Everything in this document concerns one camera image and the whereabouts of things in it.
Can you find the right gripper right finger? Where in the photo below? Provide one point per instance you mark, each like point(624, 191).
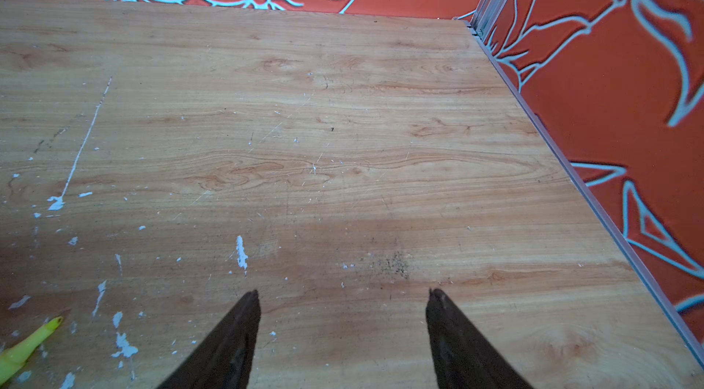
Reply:
point(462, 356)

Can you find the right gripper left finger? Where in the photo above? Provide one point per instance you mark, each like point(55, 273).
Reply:
point(224, 358)

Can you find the yellow marker pen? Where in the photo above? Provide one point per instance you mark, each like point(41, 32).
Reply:
point(15, 358)

